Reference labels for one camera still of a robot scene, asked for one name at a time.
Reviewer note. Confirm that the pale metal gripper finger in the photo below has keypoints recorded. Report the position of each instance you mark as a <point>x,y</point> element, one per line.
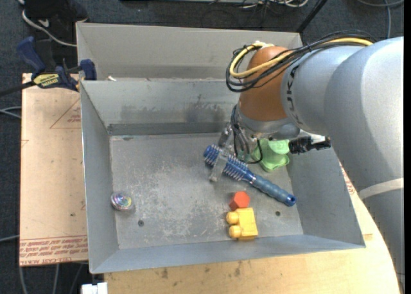
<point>219,168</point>
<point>225,136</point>

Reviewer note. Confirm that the red hexagonal block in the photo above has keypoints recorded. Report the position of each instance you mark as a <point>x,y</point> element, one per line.
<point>240,200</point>

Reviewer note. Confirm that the blue ribbed hair brush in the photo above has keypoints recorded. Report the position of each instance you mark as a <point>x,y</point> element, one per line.
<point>267,186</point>

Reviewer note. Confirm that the black cylinder on white bracket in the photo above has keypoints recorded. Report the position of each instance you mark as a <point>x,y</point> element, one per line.
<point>298,145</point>

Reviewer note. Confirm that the brown cardboard board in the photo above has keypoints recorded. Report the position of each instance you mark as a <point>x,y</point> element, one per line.
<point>51,174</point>

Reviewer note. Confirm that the light green plastic toy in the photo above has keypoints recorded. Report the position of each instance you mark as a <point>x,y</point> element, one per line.
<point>273,158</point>

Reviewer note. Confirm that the grey metal bin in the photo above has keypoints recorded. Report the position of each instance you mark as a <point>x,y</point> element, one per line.
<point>180,190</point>

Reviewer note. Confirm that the yellow toy brick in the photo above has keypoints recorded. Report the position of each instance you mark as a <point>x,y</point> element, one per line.
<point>247,224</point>

